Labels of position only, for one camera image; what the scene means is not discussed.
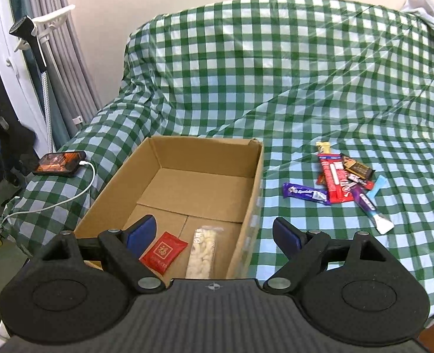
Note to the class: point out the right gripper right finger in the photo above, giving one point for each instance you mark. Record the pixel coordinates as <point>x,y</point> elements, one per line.
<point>354,290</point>

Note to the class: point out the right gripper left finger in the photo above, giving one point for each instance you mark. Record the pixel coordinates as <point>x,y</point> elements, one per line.
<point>76,288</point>

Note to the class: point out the purple silver snack tube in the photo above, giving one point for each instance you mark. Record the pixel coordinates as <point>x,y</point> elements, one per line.
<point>382,224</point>

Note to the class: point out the small red sachet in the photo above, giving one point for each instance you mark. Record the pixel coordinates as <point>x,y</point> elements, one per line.
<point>163,253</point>

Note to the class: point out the long red snack pack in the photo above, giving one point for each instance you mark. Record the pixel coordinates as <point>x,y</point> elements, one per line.
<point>335,178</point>

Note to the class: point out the purple chocolate bar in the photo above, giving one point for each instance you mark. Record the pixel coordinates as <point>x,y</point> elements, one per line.
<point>297,191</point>

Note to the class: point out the clear pack of yellow puffs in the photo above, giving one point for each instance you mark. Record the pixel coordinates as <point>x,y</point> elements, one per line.
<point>203,249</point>

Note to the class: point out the yellow chocolate bar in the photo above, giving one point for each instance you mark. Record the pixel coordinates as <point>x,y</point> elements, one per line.
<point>323,147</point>

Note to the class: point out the red black small bar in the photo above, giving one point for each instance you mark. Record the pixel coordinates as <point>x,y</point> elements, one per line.
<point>355,179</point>

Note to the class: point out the blue stick packet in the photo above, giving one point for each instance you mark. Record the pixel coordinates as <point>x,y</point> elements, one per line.
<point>380,183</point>

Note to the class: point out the brown orange small bar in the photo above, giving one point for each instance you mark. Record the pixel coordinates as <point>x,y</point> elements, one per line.
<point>321,179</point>

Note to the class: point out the black gold chocolate packet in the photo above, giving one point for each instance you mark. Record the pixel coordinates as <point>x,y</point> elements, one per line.
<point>355,167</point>

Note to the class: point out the black smartphone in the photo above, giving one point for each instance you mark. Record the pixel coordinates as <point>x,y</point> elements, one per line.
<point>63,164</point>

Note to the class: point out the brown cardboard box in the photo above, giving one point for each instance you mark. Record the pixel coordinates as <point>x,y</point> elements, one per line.
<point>188,183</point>

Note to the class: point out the green white checkered cloth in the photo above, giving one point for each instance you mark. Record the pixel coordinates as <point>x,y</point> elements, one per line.
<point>289,73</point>

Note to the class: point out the grey curtain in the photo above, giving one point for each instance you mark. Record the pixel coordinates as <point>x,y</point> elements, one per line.
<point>73,96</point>

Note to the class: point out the black handheld steamer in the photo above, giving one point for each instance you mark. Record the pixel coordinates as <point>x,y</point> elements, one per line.
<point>25,29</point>

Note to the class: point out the white window frame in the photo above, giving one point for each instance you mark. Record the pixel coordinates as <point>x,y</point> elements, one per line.
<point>18,84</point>

